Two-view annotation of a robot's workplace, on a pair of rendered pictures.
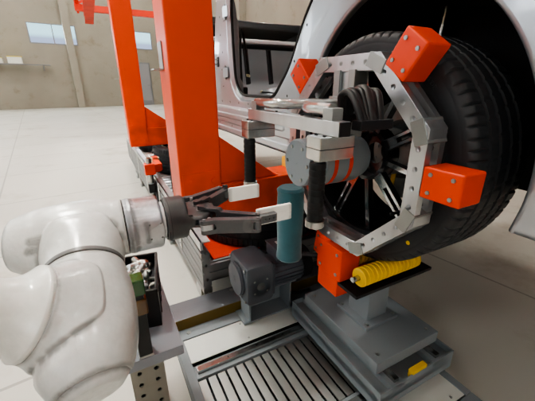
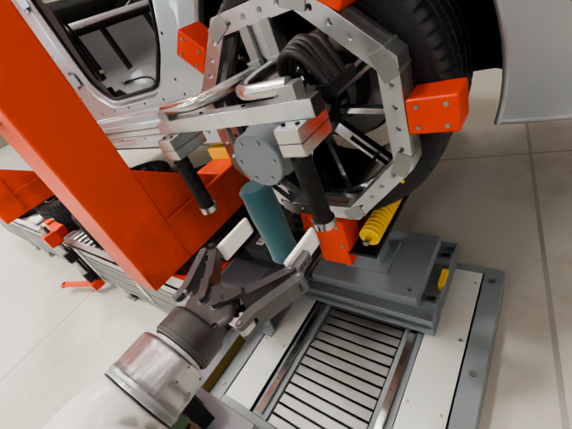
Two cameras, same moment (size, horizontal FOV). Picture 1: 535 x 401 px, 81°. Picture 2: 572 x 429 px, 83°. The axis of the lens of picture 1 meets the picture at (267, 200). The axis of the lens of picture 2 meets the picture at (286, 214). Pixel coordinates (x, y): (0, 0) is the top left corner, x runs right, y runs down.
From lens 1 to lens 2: 0.21 m
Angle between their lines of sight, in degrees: 18
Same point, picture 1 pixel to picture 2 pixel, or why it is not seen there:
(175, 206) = (189, 329)
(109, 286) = not seen: outside the picture
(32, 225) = not seen: outside the picture
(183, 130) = (82, 187)
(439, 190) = (431, 119)
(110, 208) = (106, 405)
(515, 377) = (501, 232)
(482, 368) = (477, 241)
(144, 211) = (157, 370)
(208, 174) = (146, 219)
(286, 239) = (277, 241)
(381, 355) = (413, 288)
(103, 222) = not seen: outside the picture
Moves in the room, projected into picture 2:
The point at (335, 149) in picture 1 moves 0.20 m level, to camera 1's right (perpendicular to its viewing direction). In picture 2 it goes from (315, 132) to (410, 78)
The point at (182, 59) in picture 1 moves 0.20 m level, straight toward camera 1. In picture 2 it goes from (20, 98) to (22, 94)
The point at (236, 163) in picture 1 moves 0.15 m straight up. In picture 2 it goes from (168, 188) to (140, 146)
